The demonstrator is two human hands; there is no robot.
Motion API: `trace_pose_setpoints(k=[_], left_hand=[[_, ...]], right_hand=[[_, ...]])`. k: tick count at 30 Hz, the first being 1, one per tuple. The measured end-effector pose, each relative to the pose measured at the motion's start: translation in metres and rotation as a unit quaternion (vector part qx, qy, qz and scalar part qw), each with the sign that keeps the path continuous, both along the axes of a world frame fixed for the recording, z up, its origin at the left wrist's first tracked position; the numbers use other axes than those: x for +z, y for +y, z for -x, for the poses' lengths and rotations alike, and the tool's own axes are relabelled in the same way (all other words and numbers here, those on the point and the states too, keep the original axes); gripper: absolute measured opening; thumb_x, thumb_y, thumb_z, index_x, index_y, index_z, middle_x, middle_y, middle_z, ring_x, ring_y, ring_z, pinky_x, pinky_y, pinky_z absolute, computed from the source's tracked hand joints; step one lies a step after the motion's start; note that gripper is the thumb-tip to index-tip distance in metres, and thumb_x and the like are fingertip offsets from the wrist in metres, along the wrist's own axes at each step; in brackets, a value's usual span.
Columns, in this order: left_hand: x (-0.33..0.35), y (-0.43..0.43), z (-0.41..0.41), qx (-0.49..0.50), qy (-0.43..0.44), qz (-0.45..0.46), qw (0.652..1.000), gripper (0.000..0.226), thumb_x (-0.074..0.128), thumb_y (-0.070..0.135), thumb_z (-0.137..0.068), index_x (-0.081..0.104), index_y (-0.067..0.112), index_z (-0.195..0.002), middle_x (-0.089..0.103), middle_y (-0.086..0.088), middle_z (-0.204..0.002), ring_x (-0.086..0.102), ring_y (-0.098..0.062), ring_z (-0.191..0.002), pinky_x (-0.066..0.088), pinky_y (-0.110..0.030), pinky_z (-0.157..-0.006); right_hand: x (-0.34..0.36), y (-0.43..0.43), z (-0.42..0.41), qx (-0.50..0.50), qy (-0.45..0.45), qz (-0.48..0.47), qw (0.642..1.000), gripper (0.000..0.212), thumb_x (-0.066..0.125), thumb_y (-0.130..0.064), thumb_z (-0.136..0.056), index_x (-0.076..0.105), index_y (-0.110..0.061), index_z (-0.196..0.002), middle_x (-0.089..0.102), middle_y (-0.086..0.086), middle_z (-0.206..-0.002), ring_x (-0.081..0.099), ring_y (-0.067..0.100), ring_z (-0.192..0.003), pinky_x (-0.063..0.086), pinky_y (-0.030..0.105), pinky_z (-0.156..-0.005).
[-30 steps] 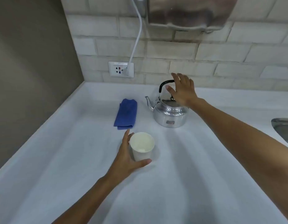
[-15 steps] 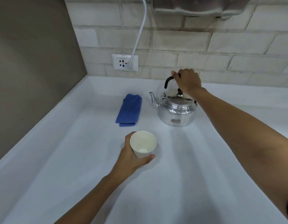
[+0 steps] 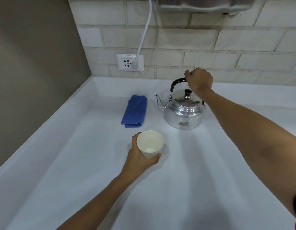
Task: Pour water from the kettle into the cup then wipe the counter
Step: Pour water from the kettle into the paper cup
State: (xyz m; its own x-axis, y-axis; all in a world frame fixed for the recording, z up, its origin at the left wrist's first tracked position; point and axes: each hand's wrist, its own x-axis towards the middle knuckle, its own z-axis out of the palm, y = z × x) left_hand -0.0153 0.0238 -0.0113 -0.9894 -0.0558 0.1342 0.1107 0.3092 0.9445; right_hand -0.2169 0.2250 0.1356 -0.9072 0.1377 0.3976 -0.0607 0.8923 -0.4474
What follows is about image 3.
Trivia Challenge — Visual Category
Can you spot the person's left hand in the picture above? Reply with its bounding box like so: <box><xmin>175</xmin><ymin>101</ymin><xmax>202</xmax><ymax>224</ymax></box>
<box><xmin>120</xmin><ymin>132</ymin><xmax>162</xmax><ymax>180</ymax></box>

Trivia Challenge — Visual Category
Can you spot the person's right hand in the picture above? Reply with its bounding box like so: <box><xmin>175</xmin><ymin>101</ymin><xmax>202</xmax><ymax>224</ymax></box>
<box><xmin>184</xmin><ymin>67</ymin><xmax>213</xmax><ymax>94</ymax></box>

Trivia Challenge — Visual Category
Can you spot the white paper cup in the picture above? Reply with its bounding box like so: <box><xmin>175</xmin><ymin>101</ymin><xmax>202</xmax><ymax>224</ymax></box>
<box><xmin>136</xmin><ymin>130</ymin><xmax>165</xmax><ymax>159</ymax></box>

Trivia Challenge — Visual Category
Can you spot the silver metal kettle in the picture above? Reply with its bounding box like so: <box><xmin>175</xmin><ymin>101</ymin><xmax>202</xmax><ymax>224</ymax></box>
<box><xmin>155</xmin><ymin>78</ymin><xmax>206</xmax><ymax>130</ymax></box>

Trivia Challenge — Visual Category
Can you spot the person's left forearm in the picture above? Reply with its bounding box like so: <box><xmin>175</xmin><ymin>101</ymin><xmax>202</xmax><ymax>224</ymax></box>
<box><xmin>56</xmin><ymin>174</ymin><xmax>132</xmax><ymax>230</ymax></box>

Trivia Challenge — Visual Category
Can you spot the person's right forearm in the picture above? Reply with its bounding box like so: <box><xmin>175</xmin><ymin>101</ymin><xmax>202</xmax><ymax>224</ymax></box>
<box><xmin>196</xmin><ymin>89</ymin><xmax>296</xmax><ymax>217</ymax></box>

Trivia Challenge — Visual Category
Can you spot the blue folded cloth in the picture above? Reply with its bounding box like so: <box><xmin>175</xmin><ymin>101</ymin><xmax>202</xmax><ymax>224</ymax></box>
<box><xmin>121</xmin><ymin>94</ymin><xmax>148</xmax><ymax>129</ymax></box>

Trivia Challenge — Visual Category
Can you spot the white wall power socket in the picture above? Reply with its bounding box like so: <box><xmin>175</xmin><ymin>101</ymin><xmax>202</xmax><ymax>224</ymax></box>
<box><xmin>116</xmin><ymin>54</ymin><xmax>144</xmax><ymax>72</ymax></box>

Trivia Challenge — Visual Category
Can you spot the white power cable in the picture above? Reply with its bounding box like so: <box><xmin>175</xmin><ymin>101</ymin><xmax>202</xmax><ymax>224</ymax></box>
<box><xmin>132</xmin><ymin>0</ymin><xmax>153</xmax><ymax>69</ymax></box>

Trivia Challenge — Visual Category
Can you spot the grey wall-mounted appliance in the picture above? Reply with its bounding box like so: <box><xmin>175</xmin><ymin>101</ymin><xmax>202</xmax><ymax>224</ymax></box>
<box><xmin>157</xmin><ymin>0</ymin><xmax>257</xmax><ymax>13</ymax></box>

